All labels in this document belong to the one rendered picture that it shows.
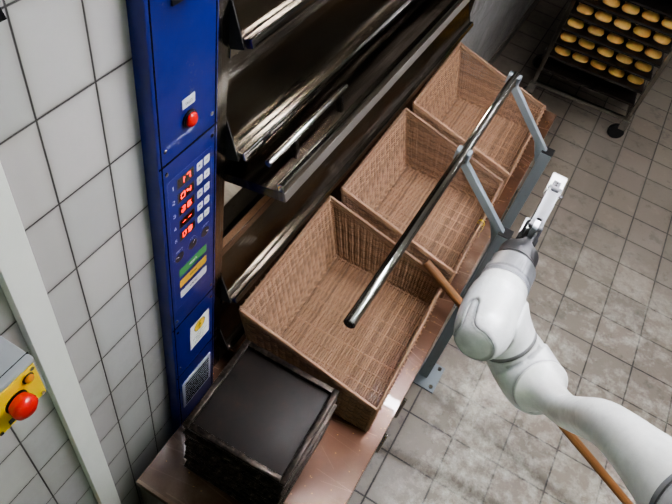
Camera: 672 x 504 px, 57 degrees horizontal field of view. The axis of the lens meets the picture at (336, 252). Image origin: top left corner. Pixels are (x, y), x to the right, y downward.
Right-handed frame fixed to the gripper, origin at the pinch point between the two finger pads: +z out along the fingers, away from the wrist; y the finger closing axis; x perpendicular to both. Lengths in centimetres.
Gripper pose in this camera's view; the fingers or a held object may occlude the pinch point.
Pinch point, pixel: (544, 202)
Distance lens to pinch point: 135.9
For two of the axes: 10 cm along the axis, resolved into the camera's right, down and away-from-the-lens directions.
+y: -1.6, 6.1, 7.7
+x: 8.6, 4.7, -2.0
